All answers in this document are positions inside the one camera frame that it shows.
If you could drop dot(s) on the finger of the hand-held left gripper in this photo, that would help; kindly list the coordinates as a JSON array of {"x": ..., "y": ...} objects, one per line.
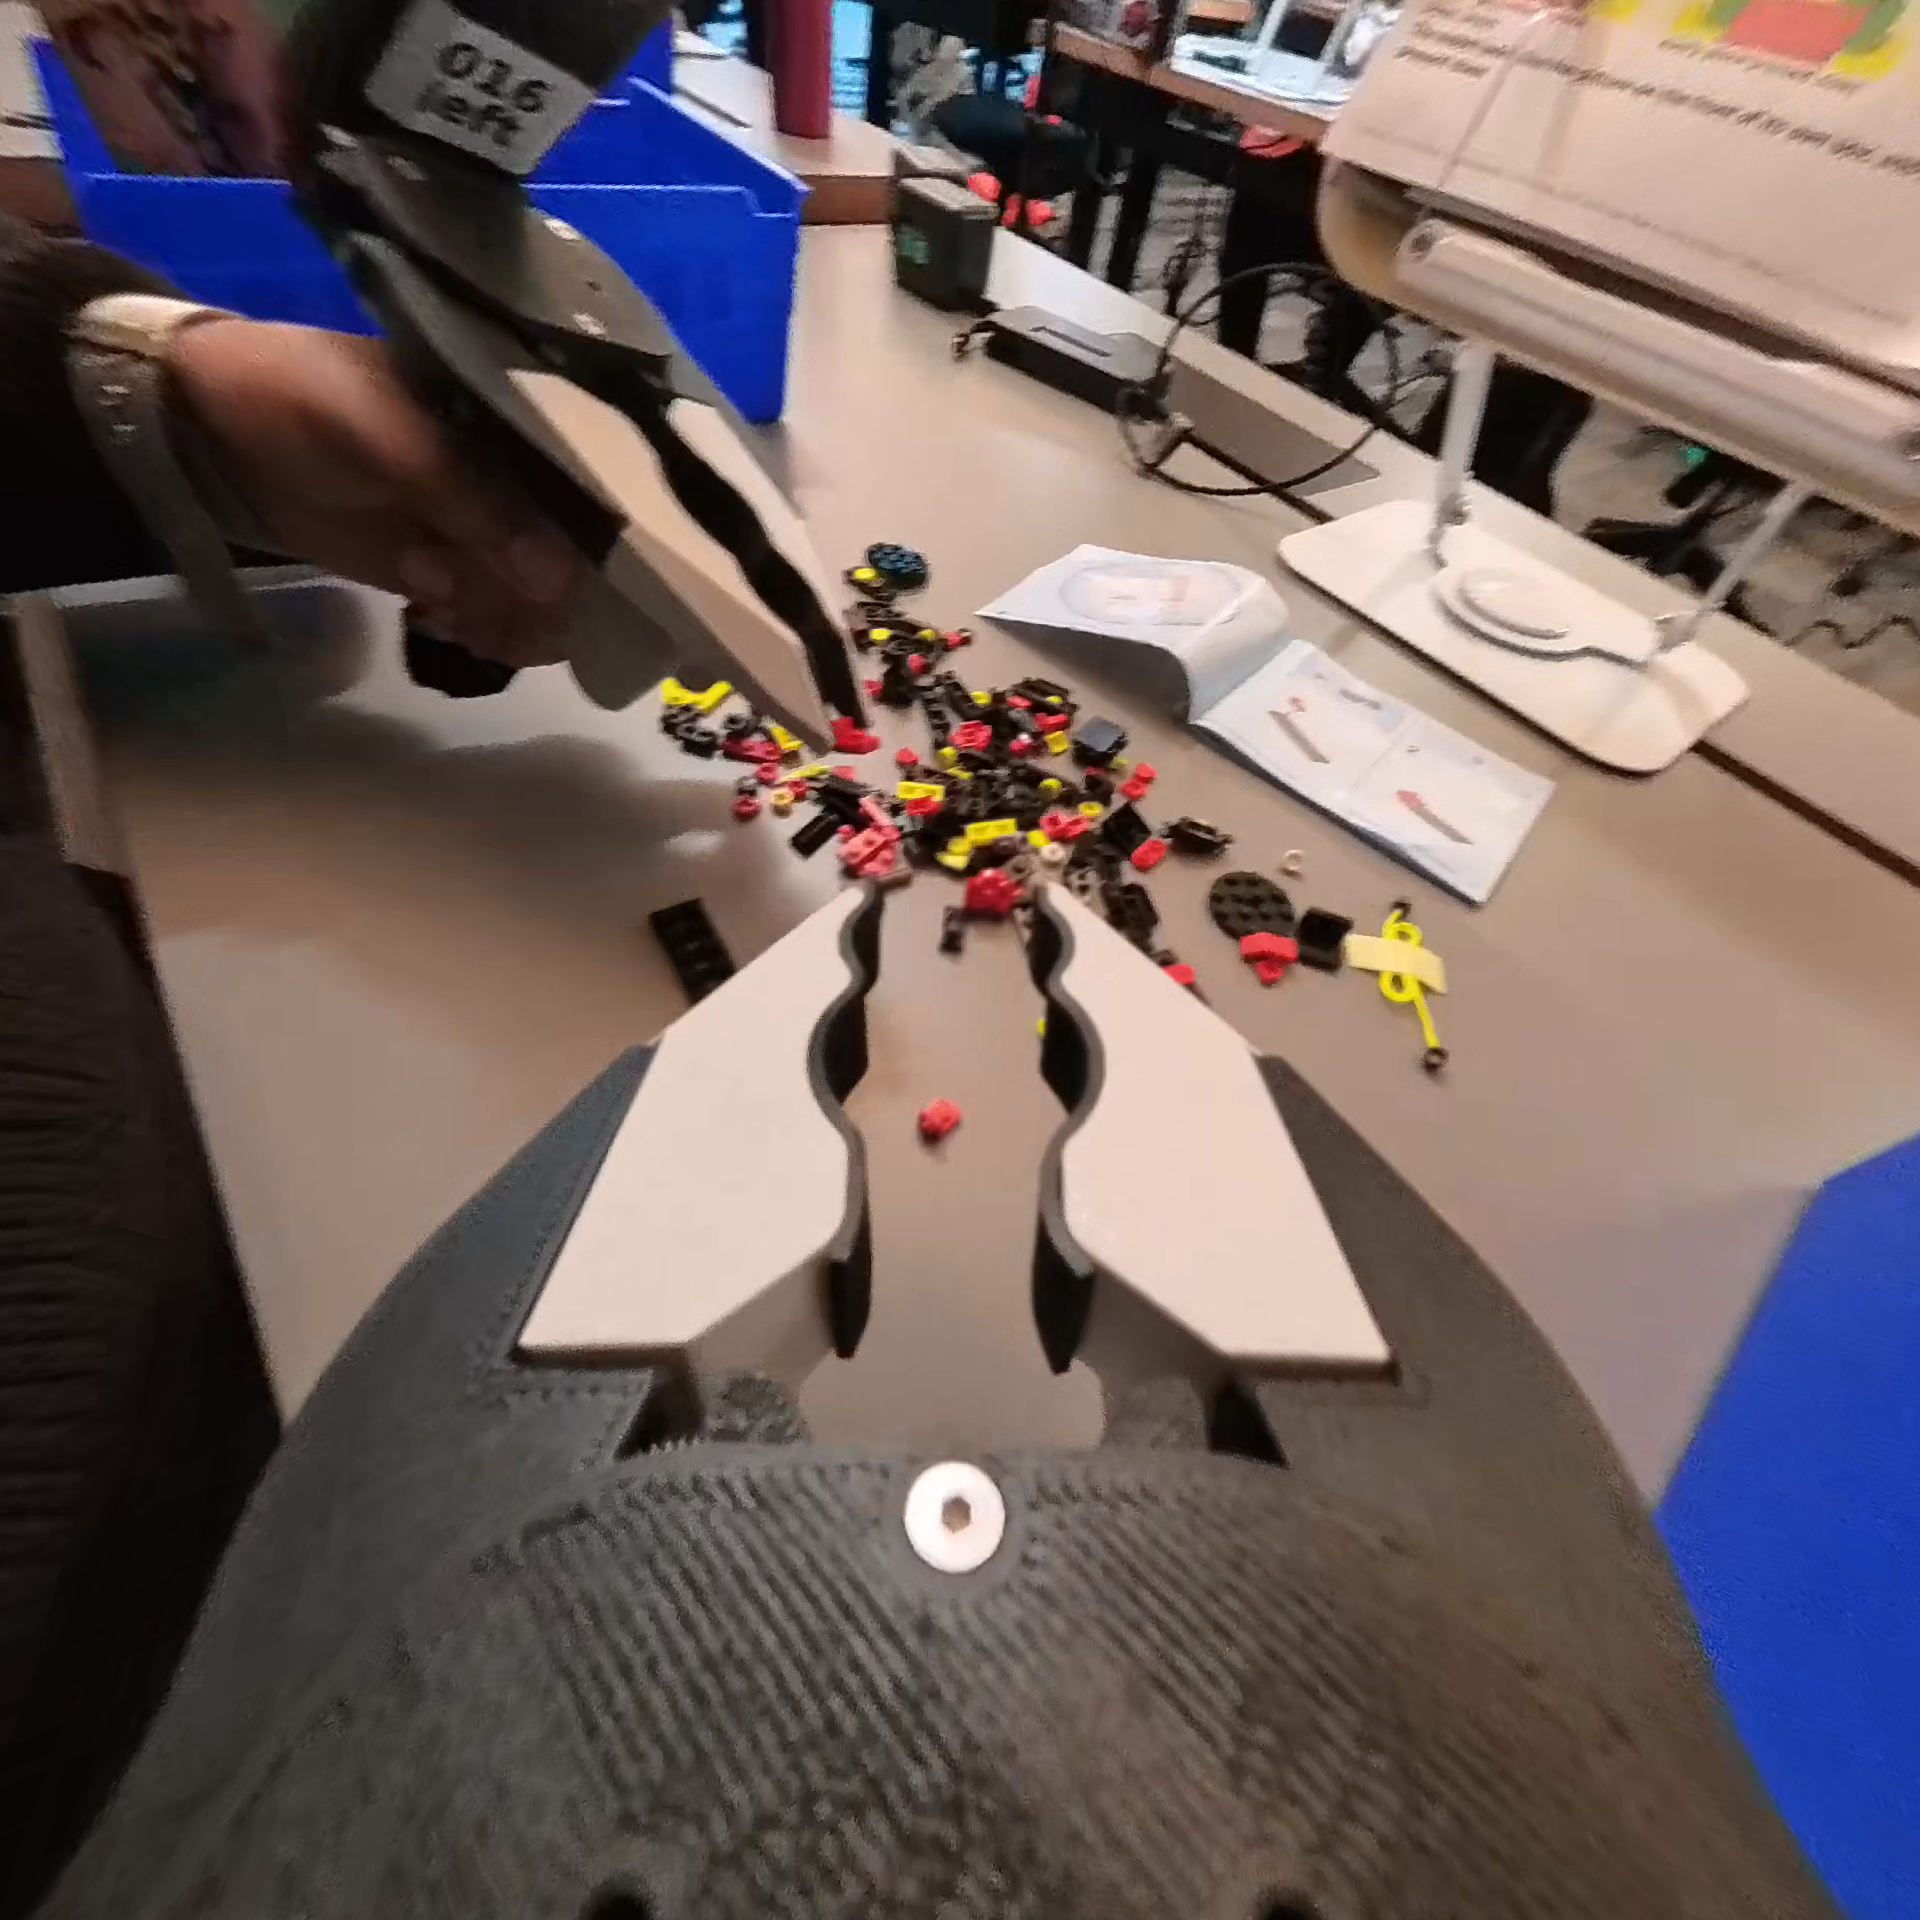
[
  {"x": 675, "y": 600},
  {"x": 758, "y": 489}
]

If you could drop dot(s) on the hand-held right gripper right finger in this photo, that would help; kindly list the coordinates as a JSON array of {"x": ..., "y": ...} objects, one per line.
[{"x": 1200, "y": 1201}]

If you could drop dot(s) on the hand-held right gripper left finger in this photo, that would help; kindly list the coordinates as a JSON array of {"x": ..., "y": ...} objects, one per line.
[{"x": 704, "y": 1184}]

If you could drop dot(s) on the small red lego brick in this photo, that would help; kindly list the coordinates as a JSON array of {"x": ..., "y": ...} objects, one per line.
[{"x": 855, "y": 737}]

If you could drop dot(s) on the pile of lego pieces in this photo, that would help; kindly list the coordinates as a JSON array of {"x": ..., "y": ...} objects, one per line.
[{"x": 990, "y": 780}]

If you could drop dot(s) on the person's left forearm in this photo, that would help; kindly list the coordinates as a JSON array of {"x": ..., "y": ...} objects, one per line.
[{"x": 61, "y": 434}]

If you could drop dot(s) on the long black lego plate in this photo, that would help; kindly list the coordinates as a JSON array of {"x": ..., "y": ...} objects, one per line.
[{"x": 692, "y": 949}]

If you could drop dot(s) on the tiny red lego piece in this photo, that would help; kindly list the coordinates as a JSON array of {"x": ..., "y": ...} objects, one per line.
[{"x": 939, "y": 1119}]

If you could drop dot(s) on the red lego clip piece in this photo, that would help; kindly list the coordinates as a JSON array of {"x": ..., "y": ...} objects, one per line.
[{"x": 1268, "y": 950}]

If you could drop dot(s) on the black sloped lego tile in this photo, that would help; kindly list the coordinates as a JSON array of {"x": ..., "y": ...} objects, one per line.
[{"x": 1323, "y": 938}]

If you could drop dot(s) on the round black lego plate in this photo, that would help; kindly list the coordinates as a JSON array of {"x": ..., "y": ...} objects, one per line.
[{"x": 1251, "y": 904}]

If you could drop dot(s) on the lego instruction booklet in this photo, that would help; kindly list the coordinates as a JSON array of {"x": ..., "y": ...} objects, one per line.
[{"x": 1350, "y": 751}]

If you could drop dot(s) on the person's left hand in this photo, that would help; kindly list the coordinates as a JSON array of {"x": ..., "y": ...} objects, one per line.
[{"x": 361, "y": 465}]

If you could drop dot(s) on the blue storage bin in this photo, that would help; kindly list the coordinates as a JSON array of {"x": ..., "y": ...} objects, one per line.
[
  {"x": 1815, "y": 1500},
  {"x": 211, "y": 240},
  {"x": 690, "y": 255}
]

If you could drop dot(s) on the black box device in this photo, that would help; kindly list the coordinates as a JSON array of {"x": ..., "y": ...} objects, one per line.
[{"x": 942, "y": 240}]

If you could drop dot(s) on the black flat device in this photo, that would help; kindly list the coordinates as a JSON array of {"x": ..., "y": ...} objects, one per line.
[{"x": 1072, "y": 352}]

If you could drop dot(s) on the dark red bottle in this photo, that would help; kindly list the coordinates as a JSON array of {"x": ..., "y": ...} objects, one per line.
[{"x": 802, "y": 68}]

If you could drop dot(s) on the white display stand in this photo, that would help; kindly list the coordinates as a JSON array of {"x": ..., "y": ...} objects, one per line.
[{"x": 1501, "y": 682}]

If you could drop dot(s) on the person's black sweater torso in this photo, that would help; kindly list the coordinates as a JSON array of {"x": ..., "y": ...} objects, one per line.
[{"x": 91, "y": 1274}]

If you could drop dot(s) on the printed instruction board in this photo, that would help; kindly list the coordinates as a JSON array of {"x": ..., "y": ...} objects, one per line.
[{"x": 1620, "y": 142}]

